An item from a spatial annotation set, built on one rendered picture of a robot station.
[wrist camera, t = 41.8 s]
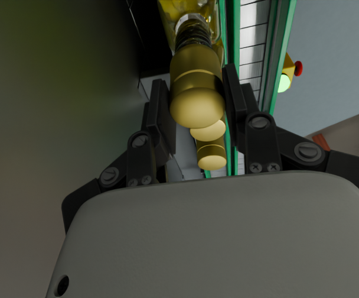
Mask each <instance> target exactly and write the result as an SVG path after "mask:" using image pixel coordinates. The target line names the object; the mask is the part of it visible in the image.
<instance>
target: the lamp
mask: <svg viewBox="0 0 359 298"><path fill-rule="evenodd" d="M289 85H290V80H289V77H288V75H287V74H285V73H282V75H281V78H280V84H279V89H278V92H283V91H285V90H286V89H287V88H288V87H289Z"/></svg>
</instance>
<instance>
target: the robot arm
mask: <svg viewBox="0 0 359 298"><path fill-rule="evenodd" d="M221 71H222V79H223V89H224V94H225V97H226V116H227V122H228V126H229V132H230V138H231V144H232V147H235V146H236V151H239V152H240V153H242V154H244V174H241V175H234V176H223V177H212V178H206V179H195V180H184V181H178V182H169V181H168V172H167V164H166V163H167V162H168V161H169V160H173V155H174V154H176V129H177V123H176V122H175V121H174V119H173V118H172V116H171V114H170V113H169V90H168V87H167V84H166V81H165V80H162V79H155V80H153V81H152V88H151V96H150V101H149V102H146V103H145V106H144V110H143V117H142V125H141V130H140V131H138V132H135V133H134V134H132V135H131V136H130V137H129V139H128V149H127V150H126V151H125V152H124V153H123V154H121V155H120V156H119V157H118V158H117V159H116V160H115V161H114V162H112V163H111V164H110V165H109V166H107V167H106V168H105V169H104V170H103V171H102V173H101V174H100V177H99V178H98V179H97V178H95V179H93V180H91V181H90V182H88V183H86V184H85V185H83V186H82V187H80V188H78V189H77V190H75V191H73V192H72V193H70V194H69V195H67V196H66V197H65V198H64V200H63V202H62V204H61V210H62V215H63V222H64V229H65V233H66V237H65V240H64V242H63V245H62V247H61V250H60V253H59V256H58V259H57V262H56V266H55V268H54V271H53V275H52V277H51V281H50V284H49V287H48V290H47V294H46V297H45V298H359V156H354V155H351V154H347V153H342V152H339V151H335V150H330V151H326V150H324V149H323V148H322V147H321V146H320V145H319V144H317V143H315V142H313V141H311V140H308V139H306V138H304V137H301V136H299V135H297V134H294V133H292V132H290V131H287V130H285V129H283V128H281V127H278V126H276V125H275V120H274V117H273V116H271V114H269V113H267V112H262V111H259V107H258V105H257V102H256V98H255V96H254V93H253V89H252V86H251V84H250V82H249V83H243V84H240V81H239V77H238V74H237V70H236V67H235V64H234V63H230V64H225V67H223V68H221Z"/></svg>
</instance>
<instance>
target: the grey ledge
mask: <svg viewBox="0 0 359 298"><path fill-rule="evenodd" d="M169 70H170V66H167V67H162V68H158V69H153V70H148V71H144V72H141V76H140V81H141V84H142V86H143V88H144V90H145V92H146V95H147V97H148V99H149V101H150V96H151V88H152V81H153V80H155V79H162V80H165V81H166V84H167V87H168V90H170V74H169ZM174 157H175V159H176V162H177V164H178V167H179V169H180V170H181V173H182V179H183V181H184V180H195V179H202V178H203V176H202V175H201V168H200V167H199V166H198V164H197V146H196V143H195V138H194V137H193V136H192V135H191V134H190V129H189V128H187V127H183V126H182V125H180V124H178V123H177V129H176V154H174Z"/></svg>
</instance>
